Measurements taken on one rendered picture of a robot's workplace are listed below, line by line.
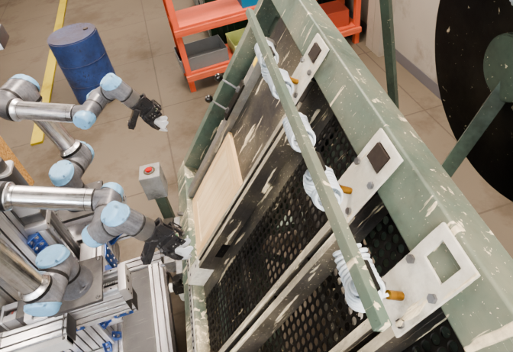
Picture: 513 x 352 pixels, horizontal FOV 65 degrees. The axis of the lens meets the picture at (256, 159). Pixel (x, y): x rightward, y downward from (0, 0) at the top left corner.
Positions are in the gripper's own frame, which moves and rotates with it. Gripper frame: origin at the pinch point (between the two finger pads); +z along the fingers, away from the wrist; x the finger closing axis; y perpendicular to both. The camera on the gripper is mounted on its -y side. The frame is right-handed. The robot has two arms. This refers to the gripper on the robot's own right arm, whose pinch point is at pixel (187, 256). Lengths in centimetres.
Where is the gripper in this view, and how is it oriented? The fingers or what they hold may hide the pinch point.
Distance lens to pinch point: 147.3
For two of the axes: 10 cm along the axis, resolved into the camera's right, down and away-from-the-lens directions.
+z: 5.9, 4.9, 6.4
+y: 7.3, -6.7, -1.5
